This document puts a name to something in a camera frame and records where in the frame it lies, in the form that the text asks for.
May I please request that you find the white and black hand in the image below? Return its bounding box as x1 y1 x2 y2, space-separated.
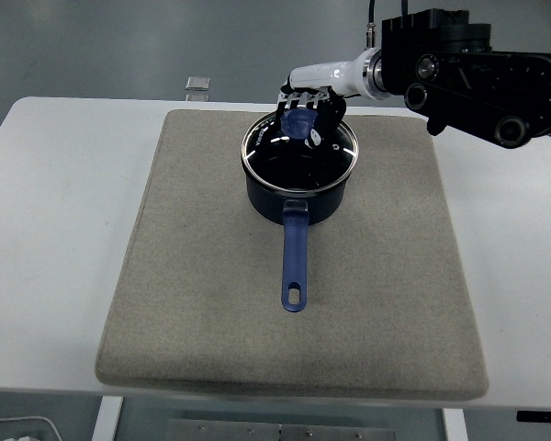
275 49 371 149

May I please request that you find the glass pot lid blue knob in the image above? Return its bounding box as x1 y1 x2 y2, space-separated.
241 108 360 194

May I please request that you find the grey fabric mat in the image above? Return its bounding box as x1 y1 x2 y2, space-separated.
94 108 490 401

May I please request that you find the grey metal plate with screws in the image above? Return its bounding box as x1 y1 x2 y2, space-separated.
166 417 396 441

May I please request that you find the white table leg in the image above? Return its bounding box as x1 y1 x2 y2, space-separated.
91 395 125 441
442 407 469 441

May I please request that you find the black flat bar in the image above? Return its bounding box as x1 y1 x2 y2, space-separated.
516 410 551 424

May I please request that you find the white container with rounded rim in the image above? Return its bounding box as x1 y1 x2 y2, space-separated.
0 415 61 441

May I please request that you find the dark pot with blue handle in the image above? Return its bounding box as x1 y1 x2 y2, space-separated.
243 167 350 313

